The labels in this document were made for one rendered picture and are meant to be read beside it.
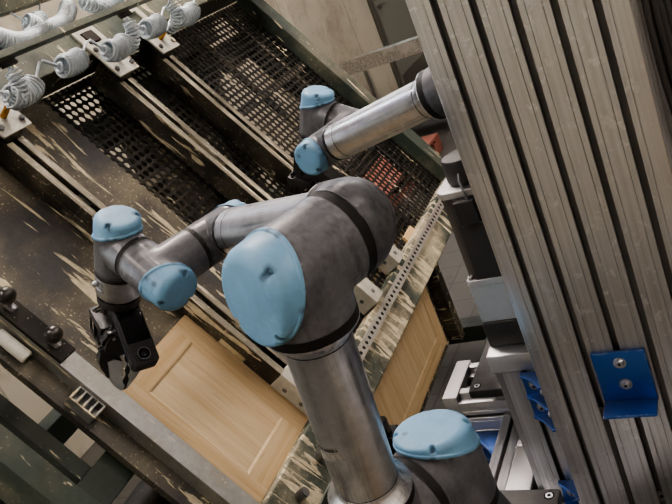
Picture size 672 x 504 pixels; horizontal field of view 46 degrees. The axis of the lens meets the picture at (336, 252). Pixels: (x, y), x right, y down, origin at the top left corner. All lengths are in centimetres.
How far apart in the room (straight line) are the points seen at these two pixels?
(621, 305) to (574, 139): 25
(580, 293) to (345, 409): 38
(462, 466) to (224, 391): 92
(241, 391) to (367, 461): 100
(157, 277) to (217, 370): 81
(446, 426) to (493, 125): 43
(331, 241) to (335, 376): 16
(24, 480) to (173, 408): 39
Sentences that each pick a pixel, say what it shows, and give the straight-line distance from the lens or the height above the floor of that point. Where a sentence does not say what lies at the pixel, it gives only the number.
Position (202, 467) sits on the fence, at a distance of 178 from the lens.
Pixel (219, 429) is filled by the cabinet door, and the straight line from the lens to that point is 188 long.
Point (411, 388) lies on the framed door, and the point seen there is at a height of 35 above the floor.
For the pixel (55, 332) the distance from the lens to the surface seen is 166.
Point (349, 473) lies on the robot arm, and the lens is 101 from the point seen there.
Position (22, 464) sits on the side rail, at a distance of 163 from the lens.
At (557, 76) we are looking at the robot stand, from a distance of 100.
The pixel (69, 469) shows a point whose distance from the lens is 177.
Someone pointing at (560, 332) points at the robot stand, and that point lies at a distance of 116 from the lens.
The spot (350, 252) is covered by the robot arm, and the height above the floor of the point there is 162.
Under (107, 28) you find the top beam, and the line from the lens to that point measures 256.
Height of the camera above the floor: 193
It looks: 21 degrees down
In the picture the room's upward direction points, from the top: 23 degrees counter-clockwise
